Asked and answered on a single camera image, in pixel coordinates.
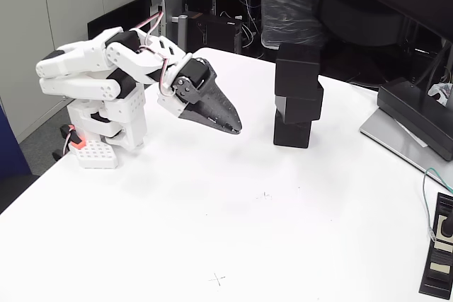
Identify black flat panel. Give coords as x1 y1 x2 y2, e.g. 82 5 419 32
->
87 0 154 40

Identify grey cabinet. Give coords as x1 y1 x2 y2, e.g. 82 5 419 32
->
0 0 147 144

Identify orange and black table clamp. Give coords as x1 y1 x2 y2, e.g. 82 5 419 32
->
52 124 86 161

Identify black computer tower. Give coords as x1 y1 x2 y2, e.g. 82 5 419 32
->
186 11 243 54

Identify bin with clear plastic bag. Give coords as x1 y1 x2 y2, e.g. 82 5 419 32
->
256 0 325 51

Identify white crumpled bag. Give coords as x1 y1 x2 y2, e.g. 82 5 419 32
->
427 82 453 107

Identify black office chair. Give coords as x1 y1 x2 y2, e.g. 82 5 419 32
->
316 0 408 48

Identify pink white servo cable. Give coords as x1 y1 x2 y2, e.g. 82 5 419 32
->
132 11 178 98

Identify green cable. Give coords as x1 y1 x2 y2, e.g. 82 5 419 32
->
422 167 453 241

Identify silver monitor stand base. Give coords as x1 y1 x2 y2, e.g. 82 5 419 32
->
359 107 453 190

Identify black cube block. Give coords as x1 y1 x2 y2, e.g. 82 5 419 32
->
275 81 325 124
273 114 313 150
275 42 321 100

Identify black power strip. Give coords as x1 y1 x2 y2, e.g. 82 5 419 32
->
418 192 453 298

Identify black box device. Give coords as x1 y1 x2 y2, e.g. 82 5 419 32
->
376 77 453 161

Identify blue partition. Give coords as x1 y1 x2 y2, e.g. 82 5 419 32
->
0 103 33 179

